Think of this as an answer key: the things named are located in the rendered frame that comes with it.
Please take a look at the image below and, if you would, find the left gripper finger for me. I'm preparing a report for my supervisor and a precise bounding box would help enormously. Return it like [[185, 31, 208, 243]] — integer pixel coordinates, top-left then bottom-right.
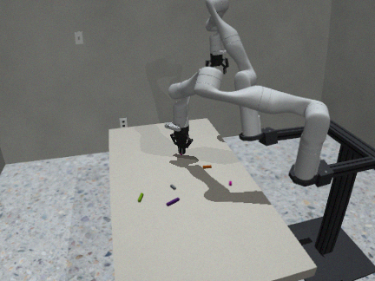
[[180, 136, 193, 155], [170, 133, 181, 154]]

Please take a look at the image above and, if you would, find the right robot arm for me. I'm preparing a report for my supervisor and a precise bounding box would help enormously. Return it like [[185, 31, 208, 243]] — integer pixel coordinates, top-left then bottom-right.
[[206, 0, 261, 136]]

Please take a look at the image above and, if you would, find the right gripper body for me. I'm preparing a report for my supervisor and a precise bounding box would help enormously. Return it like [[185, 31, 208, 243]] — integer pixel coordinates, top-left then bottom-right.
[[210, 53, 223, 67]]

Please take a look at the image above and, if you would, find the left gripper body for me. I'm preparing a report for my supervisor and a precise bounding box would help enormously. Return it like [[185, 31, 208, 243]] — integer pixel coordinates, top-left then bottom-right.
[[174, 125, 189, 142]]

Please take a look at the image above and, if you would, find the purple rod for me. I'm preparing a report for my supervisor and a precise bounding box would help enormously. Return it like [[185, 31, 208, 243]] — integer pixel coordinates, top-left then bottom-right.
[[167, 198, 180, 206]]

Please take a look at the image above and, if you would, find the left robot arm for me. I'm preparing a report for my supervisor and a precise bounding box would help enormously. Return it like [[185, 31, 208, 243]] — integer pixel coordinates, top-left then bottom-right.
[[164, 67, 330, 180]]

